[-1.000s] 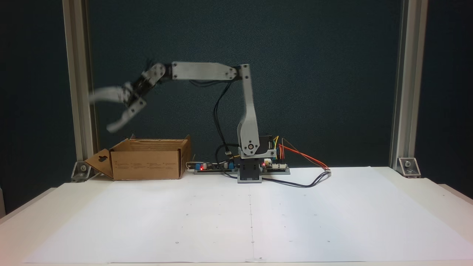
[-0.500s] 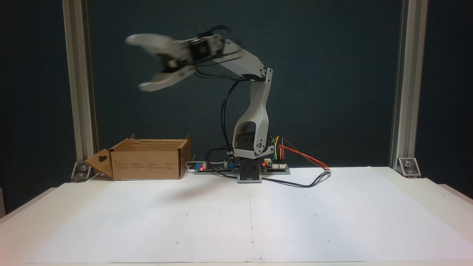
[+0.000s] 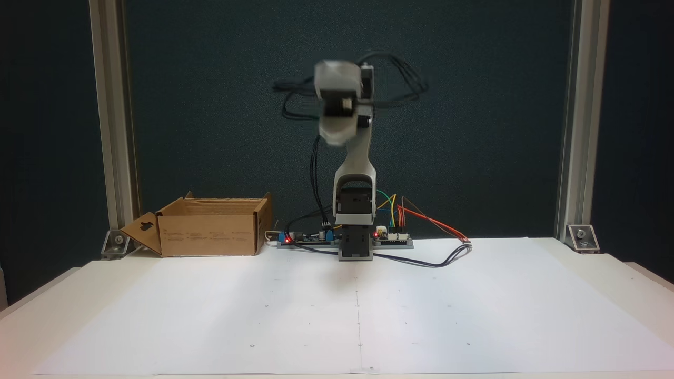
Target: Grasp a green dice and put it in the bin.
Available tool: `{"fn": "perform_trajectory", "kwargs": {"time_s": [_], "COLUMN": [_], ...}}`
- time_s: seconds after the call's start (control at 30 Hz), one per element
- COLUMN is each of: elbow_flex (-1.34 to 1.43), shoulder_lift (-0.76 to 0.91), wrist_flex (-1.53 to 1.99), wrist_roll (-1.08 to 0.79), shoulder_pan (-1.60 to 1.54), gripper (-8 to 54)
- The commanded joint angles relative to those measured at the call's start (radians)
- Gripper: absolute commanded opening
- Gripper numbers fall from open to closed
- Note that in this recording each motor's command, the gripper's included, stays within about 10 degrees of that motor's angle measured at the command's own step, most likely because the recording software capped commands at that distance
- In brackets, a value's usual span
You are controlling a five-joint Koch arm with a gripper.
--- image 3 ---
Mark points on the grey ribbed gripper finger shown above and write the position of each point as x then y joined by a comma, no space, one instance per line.
338,131

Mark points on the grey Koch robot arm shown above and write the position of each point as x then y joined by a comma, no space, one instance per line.
358,158

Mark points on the blue circuit board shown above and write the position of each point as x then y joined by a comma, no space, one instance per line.
305,238

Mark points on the small motor driver board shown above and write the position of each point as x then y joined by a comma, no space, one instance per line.
400,238

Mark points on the open cardboard box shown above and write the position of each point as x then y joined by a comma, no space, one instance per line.
210,231

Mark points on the aluminium frame post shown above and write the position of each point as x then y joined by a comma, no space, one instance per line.
110,105
582,105

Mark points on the grey corner bracket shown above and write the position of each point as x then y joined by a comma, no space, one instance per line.
583,237
117,243

